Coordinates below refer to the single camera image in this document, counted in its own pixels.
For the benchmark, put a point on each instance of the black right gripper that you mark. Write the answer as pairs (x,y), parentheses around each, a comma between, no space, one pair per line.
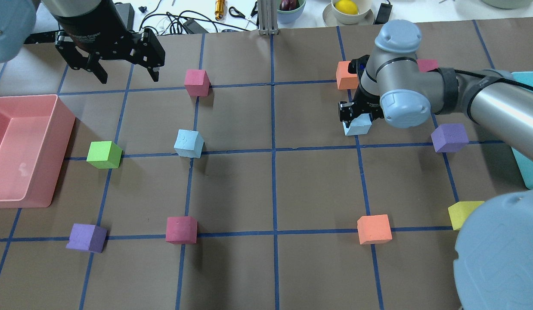
(364,109)

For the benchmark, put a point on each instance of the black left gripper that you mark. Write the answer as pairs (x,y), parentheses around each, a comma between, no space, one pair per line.
(92,26)

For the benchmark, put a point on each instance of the light blue foam block carried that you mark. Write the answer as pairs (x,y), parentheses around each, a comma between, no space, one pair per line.
(358,126)

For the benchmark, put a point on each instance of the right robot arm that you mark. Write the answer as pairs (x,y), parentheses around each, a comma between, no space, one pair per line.
(494,267)

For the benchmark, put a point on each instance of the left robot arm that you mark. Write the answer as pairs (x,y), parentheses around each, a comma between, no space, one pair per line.
(17,23)

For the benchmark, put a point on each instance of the orange foam block window side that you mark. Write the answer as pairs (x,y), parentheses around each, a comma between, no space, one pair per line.
(345,79)

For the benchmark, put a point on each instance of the black power adapter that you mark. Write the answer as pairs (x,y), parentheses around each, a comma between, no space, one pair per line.
(126,12)

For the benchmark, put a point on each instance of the pink foam block far right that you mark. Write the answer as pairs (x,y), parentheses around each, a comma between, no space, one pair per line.
(427,65)

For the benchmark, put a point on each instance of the pink foam block window side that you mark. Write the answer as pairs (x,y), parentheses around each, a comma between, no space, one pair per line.
(197,82)

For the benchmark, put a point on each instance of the green foam block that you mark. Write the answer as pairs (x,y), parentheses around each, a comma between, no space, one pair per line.
(104,155)

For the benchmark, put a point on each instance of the beige bowl with lemon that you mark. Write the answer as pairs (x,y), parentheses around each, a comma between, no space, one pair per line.
(348,12)

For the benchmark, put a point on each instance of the black laptop charger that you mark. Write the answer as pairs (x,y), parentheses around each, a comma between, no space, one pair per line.
(384,13)

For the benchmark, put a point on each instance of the purple foam block near cyan bin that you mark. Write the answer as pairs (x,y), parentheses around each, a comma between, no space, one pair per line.
(449,138)

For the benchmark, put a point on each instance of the light blue foam block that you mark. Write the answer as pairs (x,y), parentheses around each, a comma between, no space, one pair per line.
(189,144)

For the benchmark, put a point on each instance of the pink plastic bin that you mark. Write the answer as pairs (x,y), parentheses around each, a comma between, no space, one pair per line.
(34,136)

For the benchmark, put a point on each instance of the brass cylinder tool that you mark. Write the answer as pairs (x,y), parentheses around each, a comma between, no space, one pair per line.
(219,9)

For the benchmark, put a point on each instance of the light blue bowl with fruit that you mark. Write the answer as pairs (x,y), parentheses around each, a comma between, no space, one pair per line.
(289,11)

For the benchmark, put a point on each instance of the yellow foam block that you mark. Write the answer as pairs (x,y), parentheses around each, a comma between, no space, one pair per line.
(460,211)

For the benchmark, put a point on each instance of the dark pink foam block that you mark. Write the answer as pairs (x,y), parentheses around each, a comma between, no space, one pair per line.
(181,230)

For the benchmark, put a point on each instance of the purple foam block near pink bin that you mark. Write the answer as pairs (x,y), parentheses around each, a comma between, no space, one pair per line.
(87,238)

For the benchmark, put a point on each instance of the cyan plastic bin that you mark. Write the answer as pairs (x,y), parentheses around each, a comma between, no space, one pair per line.
(525,137)

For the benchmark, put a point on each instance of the aluminium frame post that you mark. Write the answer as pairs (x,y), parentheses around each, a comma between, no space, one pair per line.
(268,17)

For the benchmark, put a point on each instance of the black handled scissors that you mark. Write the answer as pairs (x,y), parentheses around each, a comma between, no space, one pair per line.
(235,13)

